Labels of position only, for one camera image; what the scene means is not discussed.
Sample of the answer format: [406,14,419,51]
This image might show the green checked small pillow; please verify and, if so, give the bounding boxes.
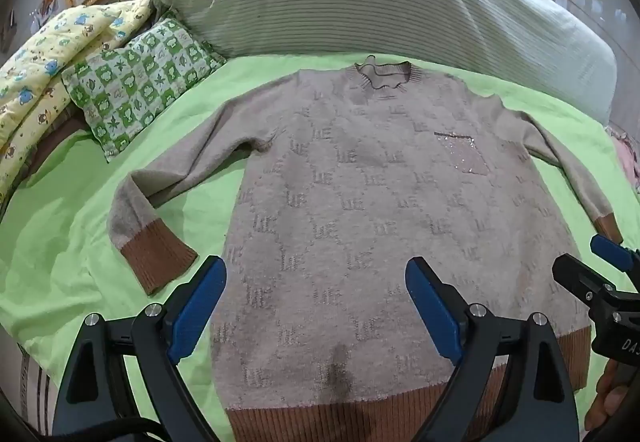
[61,14,226,163]

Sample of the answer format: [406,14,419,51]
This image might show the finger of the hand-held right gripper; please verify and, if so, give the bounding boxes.
[590,234,640,273]
[552,253,618,317]

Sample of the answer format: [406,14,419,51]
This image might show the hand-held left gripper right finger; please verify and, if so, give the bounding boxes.
[404,256,581,442]

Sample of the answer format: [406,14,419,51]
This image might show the beige knit sweater brown cuffs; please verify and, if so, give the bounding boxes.
[109,60,623,442]

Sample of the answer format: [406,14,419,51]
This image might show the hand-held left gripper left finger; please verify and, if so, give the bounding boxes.
[50,254,228,442]

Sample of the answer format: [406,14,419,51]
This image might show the pink cloth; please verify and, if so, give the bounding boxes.
[605,124,640,195]

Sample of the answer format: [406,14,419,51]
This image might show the person's right hand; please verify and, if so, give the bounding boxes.
[585,362,633,430]

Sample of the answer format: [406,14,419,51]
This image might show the light green bed sheet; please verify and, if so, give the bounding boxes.
[0,50,640,442]

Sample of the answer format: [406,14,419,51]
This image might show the yellow cartoon print blanket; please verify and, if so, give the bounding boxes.
[0,0,161,207]

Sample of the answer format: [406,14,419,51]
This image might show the bird wall sticker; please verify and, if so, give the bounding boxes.
[30,0,60,22]

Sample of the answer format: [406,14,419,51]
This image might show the black cable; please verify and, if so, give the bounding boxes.
[20,416,168,442]

